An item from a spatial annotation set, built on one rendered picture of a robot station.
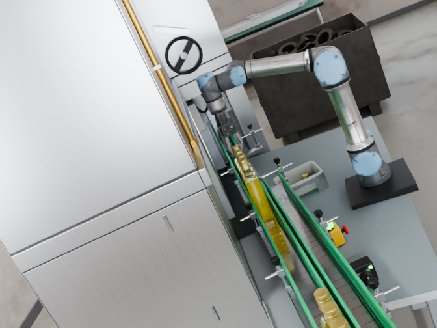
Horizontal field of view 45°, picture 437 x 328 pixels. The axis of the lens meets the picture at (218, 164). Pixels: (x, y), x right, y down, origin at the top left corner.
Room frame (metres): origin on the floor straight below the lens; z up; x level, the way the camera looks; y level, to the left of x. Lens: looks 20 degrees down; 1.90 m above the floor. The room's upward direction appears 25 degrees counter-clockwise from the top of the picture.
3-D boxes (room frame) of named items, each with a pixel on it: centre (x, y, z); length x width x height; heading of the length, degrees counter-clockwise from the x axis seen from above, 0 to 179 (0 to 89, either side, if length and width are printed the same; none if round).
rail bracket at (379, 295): (1.15, -0.26, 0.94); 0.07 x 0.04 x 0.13; 90
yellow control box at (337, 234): (1.78, -0.29, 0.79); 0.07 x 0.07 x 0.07; 0
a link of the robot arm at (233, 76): (2.12, -0.20, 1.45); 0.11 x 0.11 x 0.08; 72
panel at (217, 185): (2.36, 0.04, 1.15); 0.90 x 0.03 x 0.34; 0
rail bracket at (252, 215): (1.90, -0.02, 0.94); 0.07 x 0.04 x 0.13; 90
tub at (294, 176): (2.33, -0.32, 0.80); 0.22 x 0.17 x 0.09; 90
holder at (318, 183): (2.33, -0.29, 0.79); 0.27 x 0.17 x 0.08; 90
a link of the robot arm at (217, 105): (2.13, -0.10, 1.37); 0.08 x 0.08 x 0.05
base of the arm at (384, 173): (2.10, -0.61, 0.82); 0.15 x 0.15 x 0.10
